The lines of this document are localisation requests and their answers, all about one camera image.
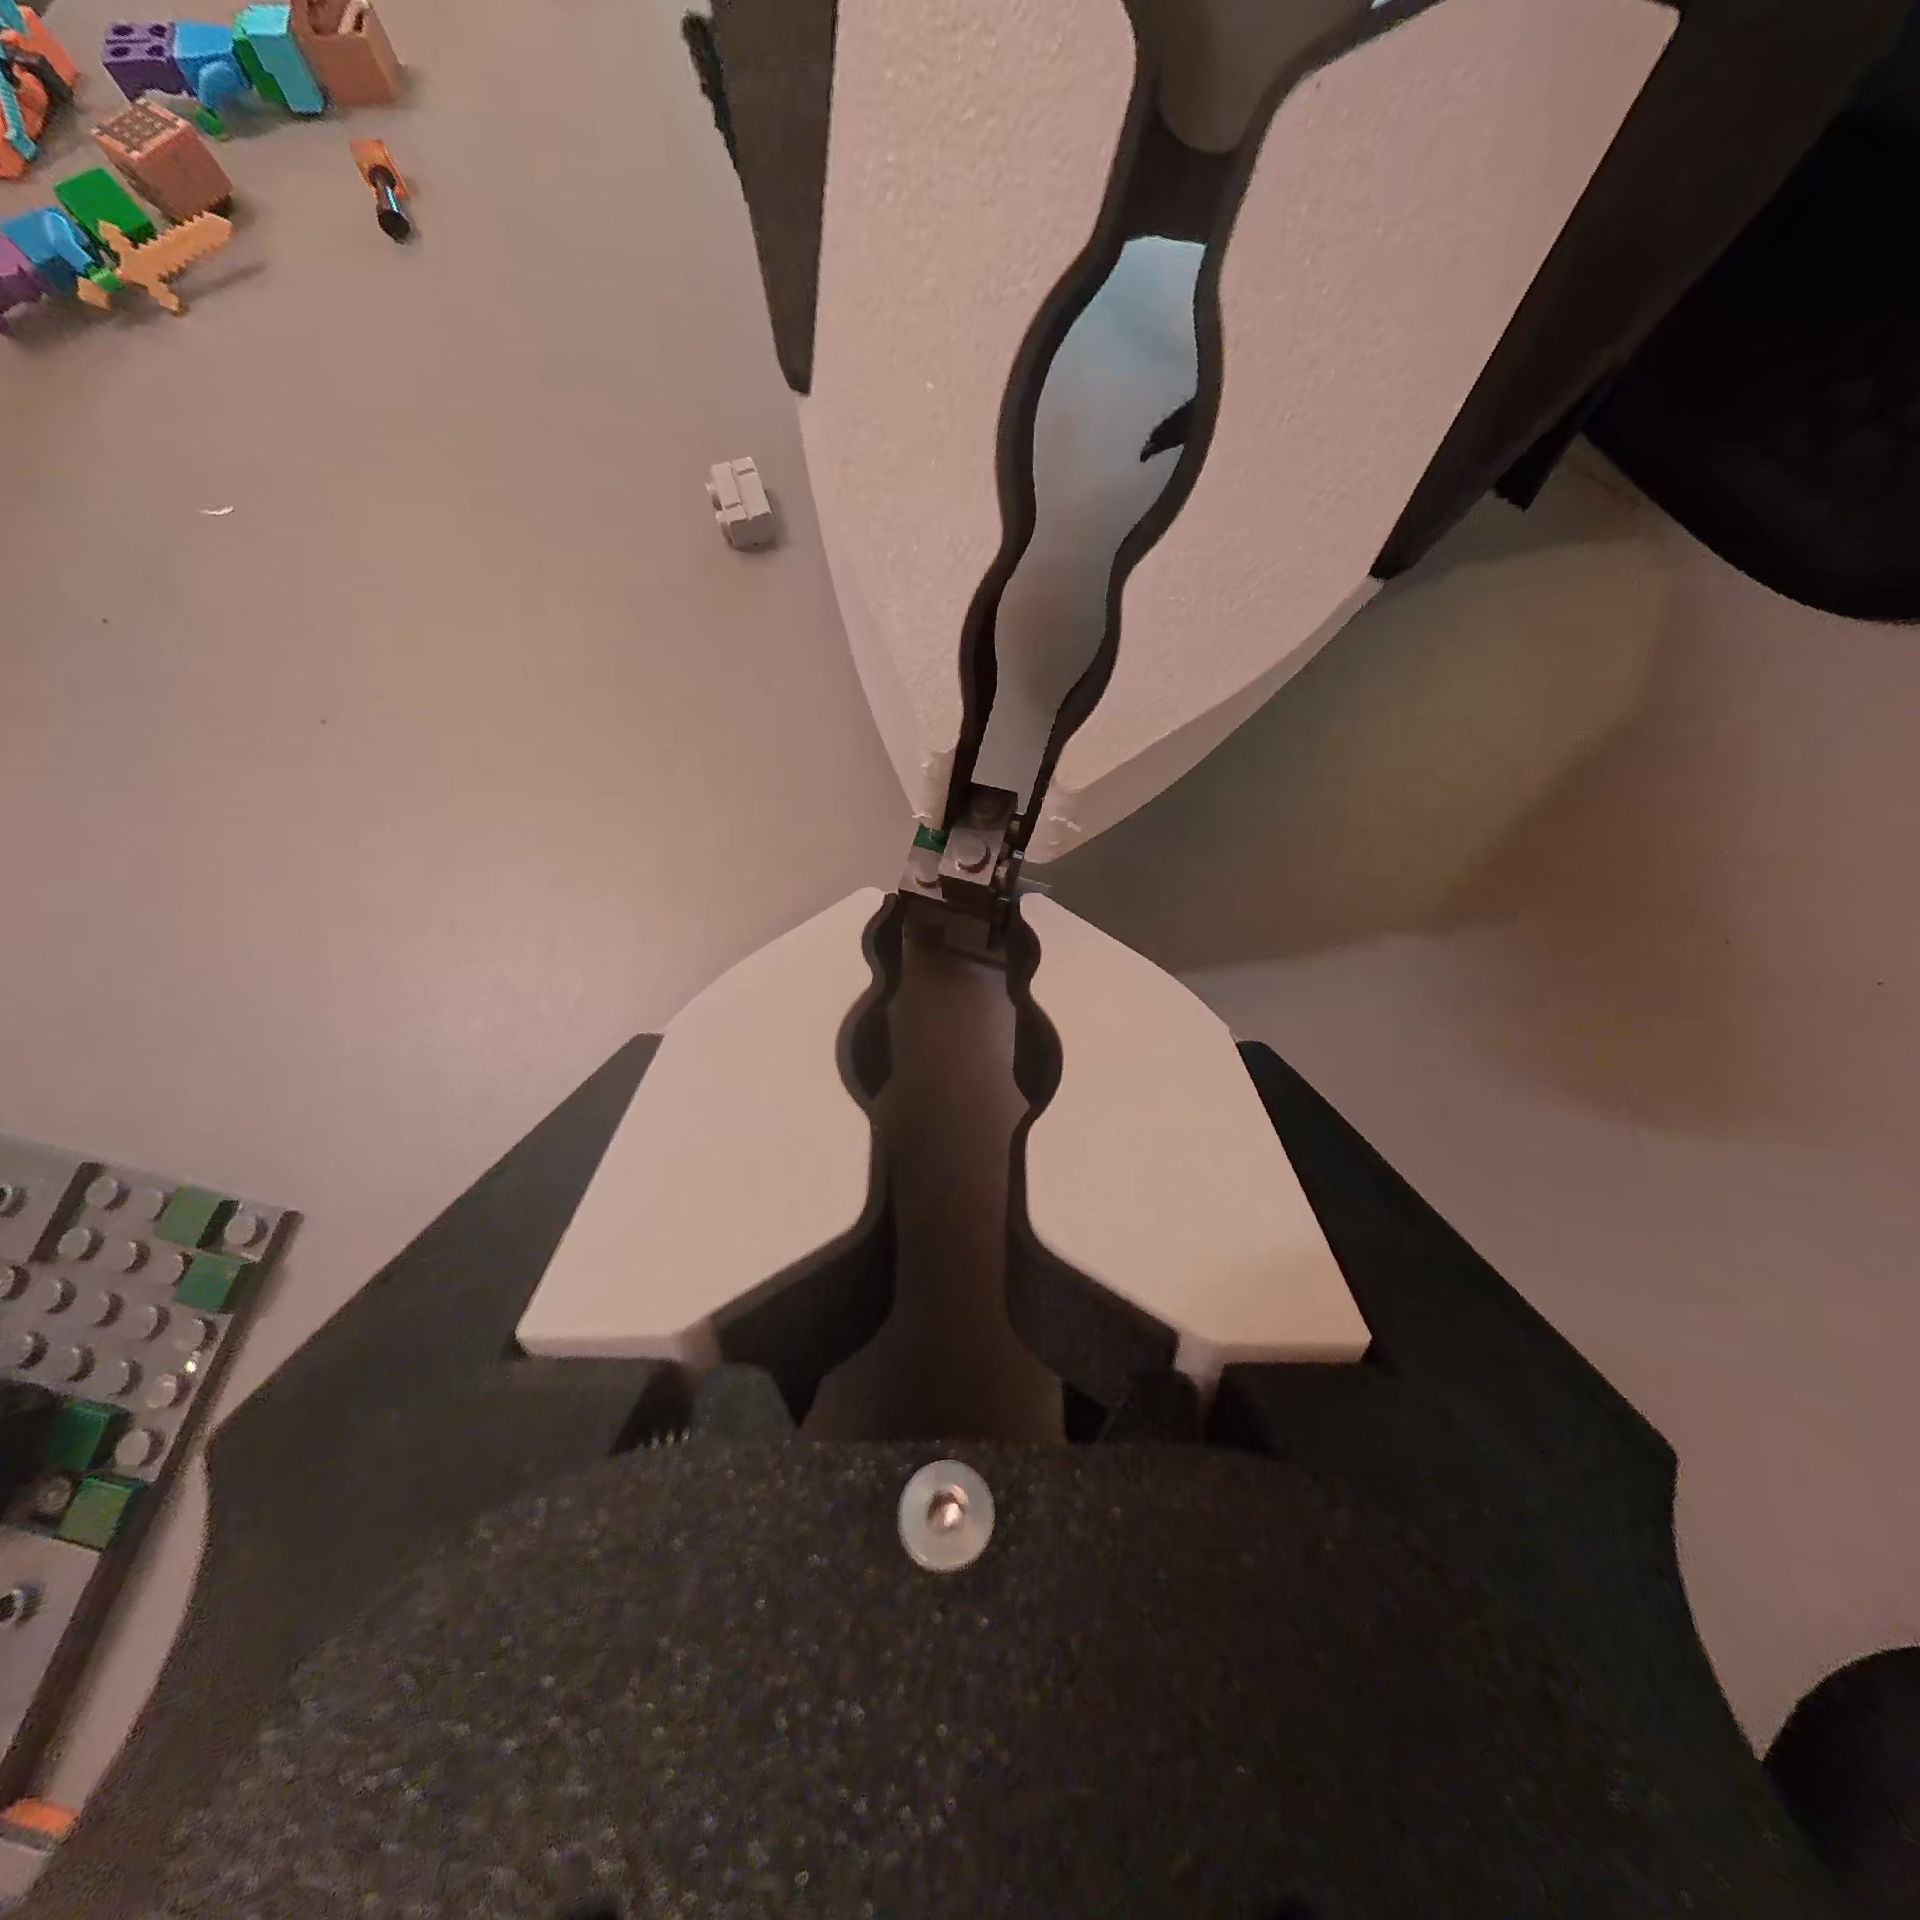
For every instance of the small grey brick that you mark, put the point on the small grey brick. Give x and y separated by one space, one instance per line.
969 877

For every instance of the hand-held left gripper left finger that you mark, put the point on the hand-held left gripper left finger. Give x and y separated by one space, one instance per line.
706 1186

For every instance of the grey desk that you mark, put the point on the grey desk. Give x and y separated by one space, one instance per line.
452 748

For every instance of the pile of colourful bricks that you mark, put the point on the pile of colourful bricks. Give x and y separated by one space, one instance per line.
165 164

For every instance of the toy brick building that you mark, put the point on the toy brick building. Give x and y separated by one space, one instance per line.
106 1350

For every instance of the grey stud-sided brick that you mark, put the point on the grey stud-sided brick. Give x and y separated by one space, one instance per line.
744 506

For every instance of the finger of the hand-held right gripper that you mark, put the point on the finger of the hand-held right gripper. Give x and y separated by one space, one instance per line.
1350 375
931 375

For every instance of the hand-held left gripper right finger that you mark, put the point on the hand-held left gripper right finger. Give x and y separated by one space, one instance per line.
1188 1186

